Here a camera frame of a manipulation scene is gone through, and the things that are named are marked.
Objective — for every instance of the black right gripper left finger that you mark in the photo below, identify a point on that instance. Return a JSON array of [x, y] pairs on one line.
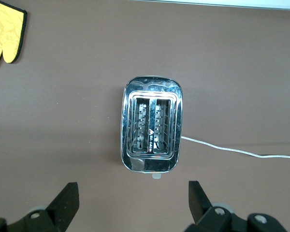
[[65, 205]]

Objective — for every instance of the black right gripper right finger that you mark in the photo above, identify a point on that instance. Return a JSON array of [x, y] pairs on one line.
[[200, 207]]

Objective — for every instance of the cream toaster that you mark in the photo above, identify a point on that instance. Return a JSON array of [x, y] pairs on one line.
[[154, 164]]

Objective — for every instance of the yellow quilted oven mitt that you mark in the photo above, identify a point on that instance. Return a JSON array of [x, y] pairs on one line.
[[7, 29]]

